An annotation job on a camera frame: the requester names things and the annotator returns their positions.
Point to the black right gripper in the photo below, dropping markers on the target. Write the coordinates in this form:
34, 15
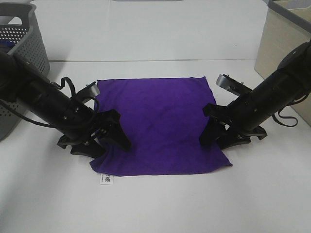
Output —
234, 124

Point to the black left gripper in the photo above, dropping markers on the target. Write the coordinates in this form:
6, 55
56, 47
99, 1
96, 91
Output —
86, 124

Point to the purple microfibre towel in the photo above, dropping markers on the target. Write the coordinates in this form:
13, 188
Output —
163, 118

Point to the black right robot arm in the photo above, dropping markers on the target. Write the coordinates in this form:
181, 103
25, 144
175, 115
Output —
288, 85

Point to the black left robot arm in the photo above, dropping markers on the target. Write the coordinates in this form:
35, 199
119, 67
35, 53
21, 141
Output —
28, 95

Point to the dark towels inside basket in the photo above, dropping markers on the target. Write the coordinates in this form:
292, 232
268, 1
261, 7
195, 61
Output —
6, 46

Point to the white towel care label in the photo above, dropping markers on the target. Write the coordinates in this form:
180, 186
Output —
106, 179

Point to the beige box with grey rim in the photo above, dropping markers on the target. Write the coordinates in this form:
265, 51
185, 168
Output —
287, 25

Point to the grey perforated plastic basket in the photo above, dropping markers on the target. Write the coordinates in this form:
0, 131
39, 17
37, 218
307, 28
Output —
24, 40

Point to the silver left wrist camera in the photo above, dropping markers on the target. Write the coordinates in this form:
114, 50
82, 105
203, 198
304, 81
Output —
88, 93

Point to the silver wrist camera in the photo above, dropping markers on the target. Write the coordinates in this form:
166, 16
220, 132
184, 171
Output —
227, 83
88, 93

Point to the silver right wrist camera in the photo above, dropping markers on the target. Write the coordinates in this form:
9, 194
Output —
227, 83

